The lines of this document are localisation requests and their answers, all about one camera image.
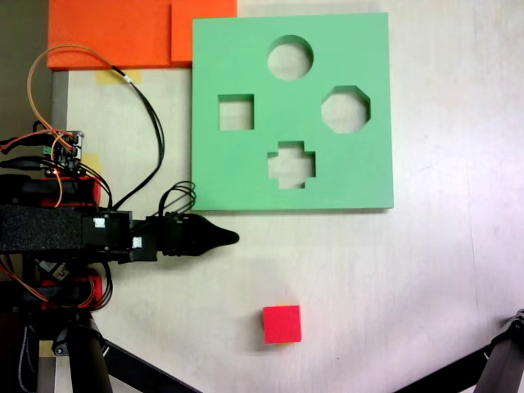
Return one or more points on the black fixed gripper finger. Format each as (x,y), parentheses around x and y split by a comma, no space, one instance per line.
(213,237)

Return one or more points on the red square block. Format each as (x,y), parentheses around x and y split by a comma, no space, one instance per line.
(282,325)

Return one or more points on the green shape sorter board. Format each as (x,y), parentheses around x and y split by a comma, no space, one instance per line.
(204,196)

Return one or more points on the red base clamp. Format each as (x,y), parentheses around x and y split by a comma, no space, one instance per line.
(96,286)
(96,190)

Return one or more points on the yellow masking tape piece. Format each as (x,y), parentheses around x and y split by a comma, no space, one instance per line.
(46,348)
(104,77)
(92,161)

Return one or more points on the black circuit board with inductor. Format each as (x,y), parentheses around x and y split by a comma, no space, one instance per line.
(51,268)

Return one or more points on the circuit board with green terminal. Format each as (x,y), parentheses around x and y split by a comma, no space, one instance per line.
(65,157)

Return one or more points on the black tripod strut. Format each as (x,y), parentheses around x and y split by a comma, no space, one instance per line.
(151,374)
(450,370)

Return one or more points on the black tripod leg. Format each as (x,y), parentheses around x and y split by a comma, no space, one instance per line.
(88,364)
(503,360)

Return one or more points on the large orange foam slab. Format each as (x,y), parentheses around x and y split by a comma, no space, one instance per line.
(106,32)

